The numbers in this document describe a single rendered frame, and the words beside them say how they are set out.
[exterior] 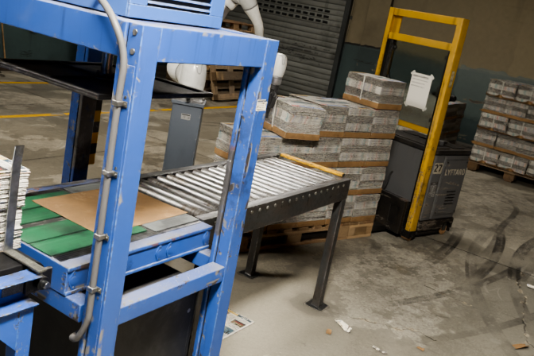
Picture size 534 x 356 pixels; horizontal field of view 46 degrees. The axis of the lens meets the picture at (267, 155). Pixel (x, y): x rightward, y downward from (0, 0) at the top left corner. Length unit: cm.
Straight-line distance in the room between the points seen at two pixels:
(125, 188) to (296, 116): 252
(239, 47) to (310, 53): 991
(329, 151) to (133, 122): 300
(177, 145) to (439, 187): 249
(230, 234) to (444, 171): 343
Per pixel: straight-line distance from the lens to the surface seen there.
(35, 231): 224
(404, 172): 556
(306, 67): 1195
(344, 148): 473
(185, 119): 397
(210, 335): 252
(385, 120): 498
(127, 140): 176
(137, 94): 175
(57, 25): 197
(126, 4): 193
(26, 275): 195
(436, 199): 560
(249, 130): 223
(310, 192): 323
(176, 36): 182
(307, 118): 427
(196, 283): 227
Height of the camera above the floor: 165
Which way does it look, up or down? 13 degrees down
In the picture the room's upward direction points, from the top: 11 degrees clockwise
